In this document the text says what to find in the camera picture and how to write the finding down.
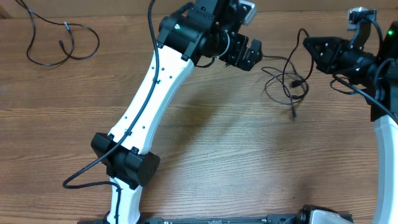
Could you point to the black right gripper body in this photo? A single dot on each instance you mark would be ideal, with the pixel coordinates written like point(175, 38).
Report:
point(334, 56)

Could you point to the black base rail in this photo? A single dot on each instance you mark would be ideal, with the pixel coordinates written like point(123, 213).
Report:
point(302, 217)

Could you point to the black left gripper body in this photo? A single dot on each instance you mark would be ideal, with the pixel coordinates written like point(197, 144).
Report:
point(232, 56)

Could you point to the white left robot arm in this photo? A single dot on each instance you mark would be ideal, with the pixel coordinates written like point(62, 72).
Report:
point(195, 30)

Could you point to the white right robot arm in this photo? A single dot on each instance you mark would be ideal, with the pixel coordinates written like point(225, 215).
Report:
point(375, 78)

